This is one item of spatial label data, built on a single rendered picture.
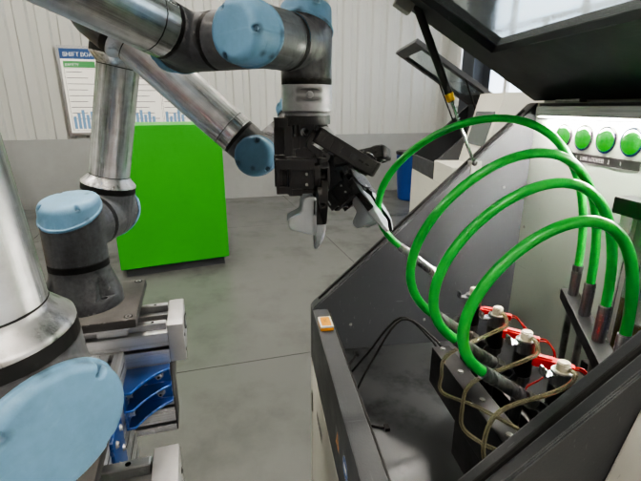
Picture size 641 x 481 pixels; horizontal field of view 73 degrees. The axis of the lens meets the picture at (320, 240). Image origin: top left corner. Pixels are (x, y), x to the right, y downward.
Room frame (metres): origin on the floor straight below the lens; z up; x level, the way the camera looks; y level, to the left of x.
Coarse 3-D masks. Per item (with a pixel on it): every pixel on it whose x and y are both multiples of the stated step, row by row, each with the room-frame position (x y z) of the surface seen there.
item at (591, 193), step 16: (512, 192) 0.56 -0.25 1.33; (528, 192) 0.55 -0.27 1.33; (592, 192) 0.56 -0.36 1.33; (496, 208) 0.55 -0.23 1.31; (608, 208) 0.57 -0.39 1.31; (480, 224) 0.54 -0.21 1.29; (464, 240) 0.54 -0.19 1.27; (608, 240) 0.58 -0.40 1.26; (448, 256) 0.54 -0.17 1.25; (608, 256) 0.58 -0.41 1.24; (608, 272) 0.58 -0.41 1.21; (432, 288) 0.54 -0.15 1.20; (608, 288) 0.57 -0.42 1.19; (432, 304) 0.54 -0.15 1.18; (608, 304) 0.57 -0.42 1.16; (432, 320) 0.54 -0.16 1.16; (608, 320) 0.57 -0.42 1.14; (448, 336) 0.54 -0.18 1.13; (592, 336) 0.58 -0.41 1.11; (480, 352) 0.55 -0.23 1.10
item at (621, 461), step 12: (636, 420) 0.37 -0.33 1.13; (636, 432) 0.36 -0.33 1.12; (624, 444) 0.37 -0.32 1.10; (636, 444) 0.36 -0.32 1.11; (624, 456) 0.36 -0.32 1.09; (636, 456) 0.35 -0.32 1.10; (612, 468) 0.37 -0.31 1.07; (624, 468) 0.36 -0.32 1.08; (636, 468) 0.35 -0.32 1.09; (612, 480) 0.36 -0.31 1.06; (624, 480) 0.35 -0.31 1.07; (636, 480) 0.34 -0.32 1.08
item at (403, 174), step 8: (400, 152) 6.88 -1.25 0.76; (408, 160) 6.76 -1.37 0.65; (400, 168) 6.89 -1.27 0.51; (408, 168) 6.77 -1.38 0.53; (400, 176) 6.89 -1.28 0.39; (408, 176) 6.77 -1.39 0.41; (400, 184) 6.90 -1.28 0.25; (408, 184) 6.78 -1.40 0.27; (400, 192) 6.90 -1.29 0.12; (408, 192) 6.78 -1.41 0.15; (408, 200) 6.80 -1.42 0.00
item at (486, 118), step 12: (468, 120) 0.80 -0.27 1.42; (480, 120) 0.79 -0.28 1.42; (492, 120) 0.79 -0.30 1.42; (504, 120) 0.78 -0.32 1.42; (516, 120) 0.78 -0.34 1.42; (528, 120) 0.77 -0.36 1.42; (444, 132) 0.81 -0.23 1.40; (540, 132) 0.77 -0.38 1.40; (552, 132) 0.77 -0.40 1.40; (420, 144) 0.82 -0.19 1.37; (564, 144) 0.76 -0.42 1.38; (408, 156) 0.82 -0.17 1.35; (396, 168) 0.83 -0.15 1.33; (384, 180) 0.83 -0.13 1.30; (576, 192) 0.75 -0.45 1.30; (396, 240) 0.83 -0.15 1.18; (576, 252) 0.75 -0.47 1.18; (576, 264) 0.75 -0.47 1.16
